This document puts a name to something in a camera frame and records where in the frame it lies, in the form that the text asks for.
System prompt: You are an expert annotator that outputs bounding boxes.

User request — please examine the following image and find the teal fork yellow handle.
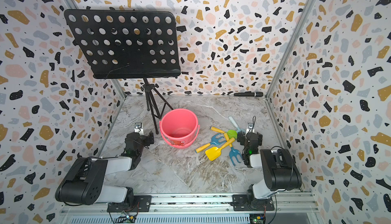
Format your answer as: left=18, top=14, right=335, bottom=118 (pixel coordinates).
left=224, top=132, right=242, bottom=166

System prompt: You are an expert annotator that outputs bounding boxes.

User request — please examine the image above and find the teal rake yellow handle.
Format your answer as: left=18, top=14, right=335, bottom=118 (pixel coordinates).
left=195, top=133, right=226, bottom=153

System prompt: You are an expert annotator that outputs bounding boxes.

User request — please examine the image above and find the yellow toy shovel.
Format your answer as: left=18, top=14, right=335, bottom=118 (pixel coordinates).
left=205, top=138, right=235, bottom=161

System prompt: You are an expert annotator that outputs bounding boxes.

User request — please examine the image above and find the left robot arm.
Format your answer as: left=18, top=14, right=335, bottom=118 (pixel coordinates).
left=55, top=132, right=154, bottom=212

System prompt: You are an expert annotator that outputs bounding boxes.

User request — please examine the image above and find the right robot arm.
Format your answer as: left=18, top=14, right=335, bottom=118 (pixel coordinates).
left=233, top=132, right=302, bottom=211

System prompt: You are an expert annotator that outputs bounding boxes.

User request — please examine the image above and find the pink plastic bucket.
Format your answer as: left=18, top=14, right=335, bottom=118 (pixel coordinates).
left=159, top=109, right=200, bottom=149

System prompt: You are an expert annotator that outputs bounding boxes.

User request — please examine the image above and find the black microphone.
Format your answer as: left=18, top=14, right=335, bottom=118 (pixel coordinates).
left=234, top=92, right=264, bottom=97

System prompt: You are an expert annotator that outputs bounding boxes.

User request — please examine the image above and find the left circuit board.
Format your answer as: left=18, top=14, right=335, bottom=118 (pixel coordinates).
left=114, top=214, right=136, bottom=224

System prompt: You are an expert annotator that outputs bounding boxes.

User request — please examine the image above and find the circuit board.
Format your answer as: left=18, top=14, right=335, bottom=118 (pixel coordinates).
left=249, top=214, right=266, bottom=224
left=114, top=214, right=136, bottom=224

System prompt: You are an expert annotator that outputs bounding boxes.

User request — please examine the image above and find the right circuit board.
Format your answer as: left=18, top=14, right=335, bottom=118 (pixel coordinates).
left=249, top=214, right=266, bottom=224

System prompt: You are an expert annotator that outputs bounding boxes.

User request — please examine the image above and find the black perforated music stand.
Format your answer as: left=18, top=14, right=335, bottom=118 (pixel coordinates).
left=64, top=9, right=181, bottom=121

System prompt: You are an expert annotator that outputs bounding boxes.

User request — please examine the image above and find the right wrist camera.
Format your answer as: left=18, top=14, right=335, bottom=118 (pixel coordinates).
left=246, top=123, right=254, bottom=133

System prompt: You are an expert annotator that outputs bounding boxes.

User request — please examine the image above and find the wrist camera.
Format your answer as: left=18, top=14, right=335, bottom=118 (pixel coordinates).
left=134, top=122, right=144, bottom=135
left=246, top=123, right=254, bottom=133

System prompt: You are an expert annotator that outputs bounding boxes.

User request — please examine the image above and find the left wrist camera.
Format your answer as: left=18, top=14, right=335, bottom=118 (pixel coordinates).
left=134, top=122, right=144, bottom=135

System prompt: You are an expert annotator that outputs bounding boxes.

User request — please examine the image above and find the green trowel yellow handle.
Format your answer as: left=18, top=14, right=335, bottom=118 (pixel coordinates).
left=210, top=126, right=238, bottom=139

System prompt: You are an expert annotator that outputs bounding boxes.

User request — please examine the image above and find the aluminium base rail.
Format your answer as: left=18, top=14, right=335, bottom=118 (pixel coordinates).
left=59, top=191, right=323, bottom=224

